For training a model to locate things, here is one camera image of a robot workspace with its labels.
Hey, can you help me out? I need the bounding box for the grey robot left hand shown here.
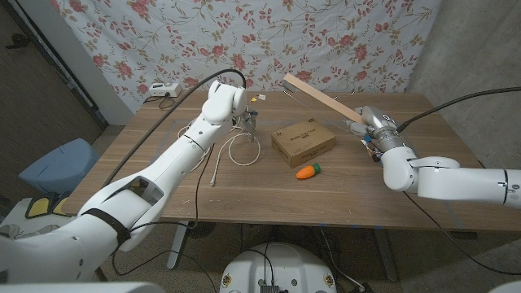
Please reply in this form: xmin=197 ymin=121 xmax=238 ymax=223
xmin=239 ymin=106 xmax=260 ymax=144

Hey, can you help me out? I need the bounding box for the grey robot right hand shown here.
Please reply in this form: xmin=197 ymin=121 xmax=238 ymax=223
xmin=344 ymin=105 xmax=409 ymax=158

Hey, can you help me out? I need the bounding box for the wooden stick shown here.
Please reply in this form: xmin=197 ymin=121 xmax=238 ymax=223
xmin=282 ymin=72 xmax=367 ymax=135

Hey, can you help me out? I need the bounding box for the white Ethernet cable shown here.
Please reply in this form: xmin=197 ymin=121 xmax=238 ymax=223
xmin=177 ymin=120 xmax=261 ymax=188

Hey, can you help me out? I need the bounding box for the brown cardboard package box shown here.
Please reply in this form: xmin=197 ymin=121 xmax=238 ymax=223
xmin=271 ymin=119 xmax=337 ymax=169

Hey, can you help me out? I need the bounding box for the orange toy carrot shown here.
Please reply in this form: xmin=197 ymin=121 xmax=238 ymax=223
xmin=296 ymin=163 xmax=322 ymax=181

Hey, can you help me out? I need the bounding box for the floral backdrop cloth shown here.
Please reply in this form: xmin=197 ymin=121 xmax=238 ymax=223
xmin=48 ymin=0 xmax=444 ymax=115

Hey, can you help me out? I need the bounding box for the metal table leg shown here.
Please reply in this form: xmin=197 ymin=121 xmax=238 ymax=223
xmin=373 ymin=228 xmax=400 ymax=282
xmin=166 ymin=221 xmax=190 ymax=269

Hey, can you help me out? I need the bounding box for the white robot torso base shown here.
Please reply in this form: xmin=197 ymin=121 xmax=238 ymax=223
xmin=219 ymin=242 xmax=338 ymax=293

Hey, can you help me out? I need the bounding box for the blue padded stool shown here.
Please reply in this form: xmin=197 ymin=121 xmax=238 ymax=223
xmin=18 ymin=138 xmax=101 ymax=195

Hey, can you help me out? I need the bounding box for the yellow and black slipper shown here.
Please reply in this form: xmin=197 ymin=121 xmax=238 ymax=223
xmin=24 ymin=194 xmax=69 ymax=220

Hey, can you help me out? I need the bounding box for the grey sneaker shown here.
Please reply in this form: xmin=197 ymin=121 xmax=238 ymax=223
xmin=0 ymin=222 xmax=46 ymax=240

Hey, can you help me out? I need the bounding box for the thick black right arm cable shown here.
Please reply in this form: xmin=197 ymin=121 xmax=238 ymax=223
xmin=396 ymin=86 xmax=521 ymax=133

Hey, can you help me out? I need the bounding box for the black power strip cord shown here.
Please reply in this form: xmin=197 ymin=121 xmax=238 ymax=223
xmin=142 ymin=95 xmax=176 ymax=110

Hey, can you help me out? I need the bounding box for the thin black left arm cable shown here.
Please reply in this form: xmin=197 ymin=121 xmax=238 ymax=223
xmin=112 ymin=142 xmax=217 ymax=293

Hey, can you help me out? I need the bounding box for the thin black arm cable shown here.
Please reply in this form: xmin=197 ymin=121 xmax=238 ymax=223
xmin=402 ymin=190 xmax=521 ymax=276
xmin=112 ymin=142 xmax=217 ymax=293

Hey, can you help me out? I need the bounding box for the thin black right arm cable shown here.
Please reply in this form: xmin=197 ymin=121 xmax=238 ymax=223
xmin=402 ymin=190 xmax=521 ymax=276

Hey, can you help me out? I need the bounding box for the black door handle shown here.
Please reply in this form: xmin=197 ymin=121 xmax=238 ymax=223
xmin=6 ymin=33 xmax=32 ymax=50

